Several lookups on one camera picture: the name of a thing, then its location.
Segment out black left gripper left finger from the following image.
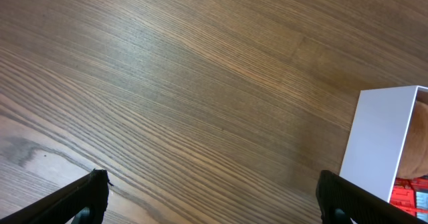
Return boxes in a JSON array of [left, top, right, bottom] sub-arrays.
[[1, 169, 111, 224]]

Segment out red toy fire truck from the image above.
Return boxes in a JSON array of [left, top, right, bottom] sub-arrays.
[[389, 175, 427, 222]]

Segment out white box pink inside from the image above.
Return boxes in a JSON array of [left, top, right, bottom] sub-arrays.
[[339, 86, 427, 202]]

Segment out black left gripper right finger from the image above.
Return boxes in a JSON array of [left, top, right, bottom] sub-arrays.
[[316, 170, 424, 224]]

